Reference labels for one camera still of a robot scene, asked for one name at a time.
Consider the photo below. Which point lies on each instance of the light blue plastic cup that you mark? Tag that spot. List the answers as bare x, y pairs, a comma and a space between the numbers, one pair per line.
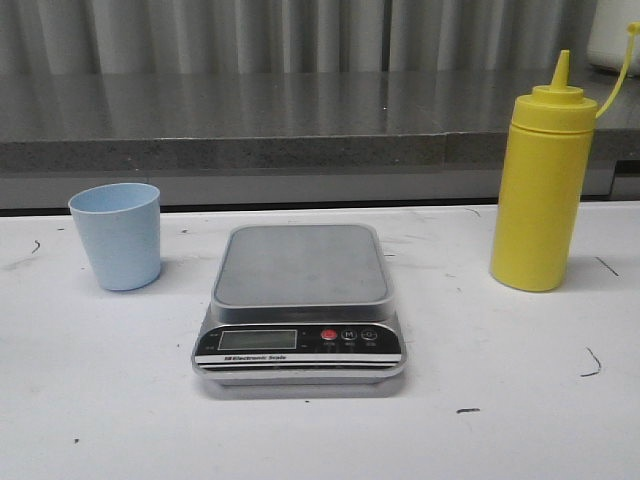
119, 227

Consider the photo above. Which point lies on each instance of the white container in background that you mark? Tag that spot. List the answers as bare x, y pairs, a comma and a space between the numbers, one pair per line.
608, 38

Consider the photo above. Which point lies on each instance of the grey stone counter ledge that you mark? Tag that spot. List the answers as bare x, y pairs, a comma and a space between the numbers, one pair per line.
260, 141

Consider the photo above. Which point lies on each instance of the yellow squeeze bottle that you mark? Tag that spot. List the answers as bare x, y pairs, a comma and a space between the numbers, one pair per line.
547, 151

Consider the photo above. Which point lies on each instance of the silver electronic kitchen scale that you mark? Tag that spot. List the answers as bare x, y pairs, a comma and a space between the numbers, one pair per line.
306, 304

